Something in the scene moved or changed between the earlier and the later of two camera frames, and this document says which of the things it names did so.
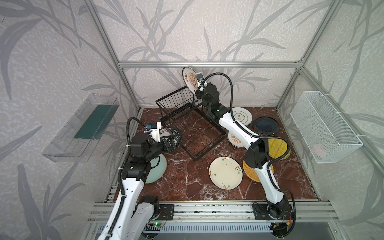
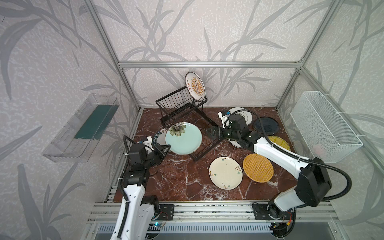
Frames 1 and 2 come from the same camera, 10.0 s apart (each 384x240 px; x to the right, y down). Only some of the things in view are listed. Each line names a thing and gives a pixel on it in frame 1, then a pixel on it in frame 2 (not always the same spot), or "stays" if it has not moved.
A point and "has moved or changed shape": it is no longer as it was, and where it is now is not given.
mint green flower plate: [156, 173] to [183, 138]
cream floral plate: [226, 173] stays
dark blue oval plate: [266, 125] stays
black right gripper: [197, 93] to [213, 129]
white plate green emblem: [242, 115] stays
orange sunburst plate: [235, 140] stays
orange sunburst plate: [191, 79] has moved or changed shape
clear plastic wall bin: [78, 138] stays
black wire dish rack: [183, 111] stays
